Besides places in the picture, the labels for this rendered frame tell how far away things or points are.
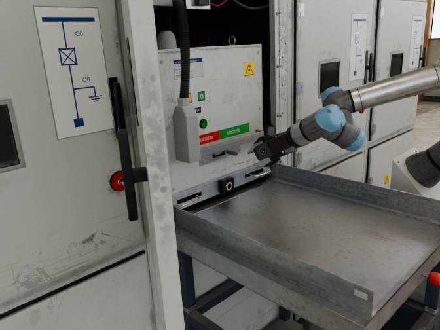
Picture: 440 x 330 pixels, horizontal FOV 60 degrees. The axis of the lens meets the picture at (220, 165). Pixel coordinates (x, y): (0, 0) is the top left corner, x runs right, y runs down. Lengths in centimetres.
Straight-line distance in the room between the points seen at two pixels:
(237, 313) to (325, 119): 94
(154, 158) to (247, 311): 130
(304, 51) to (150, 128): 120
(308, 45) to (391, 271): 98
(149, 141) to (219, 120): 89
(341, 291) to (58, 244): 70
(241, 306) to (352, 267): 76
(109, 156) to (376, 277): 75
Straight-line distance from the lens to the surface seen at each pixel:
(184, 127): 116
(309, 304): 93
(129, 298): 127
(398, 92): 129
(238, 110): 146
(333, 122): 110
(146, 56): 51
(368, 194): 143
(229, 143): 139
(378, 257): 111
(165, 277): 61
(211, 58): 136
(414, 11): 263
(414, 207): 138
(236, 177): 149
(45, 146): 101
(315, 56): 173
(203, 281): 148
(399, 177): 168
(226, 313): 166
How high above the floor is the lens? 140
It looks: 17 degrees down
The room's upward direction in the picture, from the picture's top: 3 degrees counter-clockwise
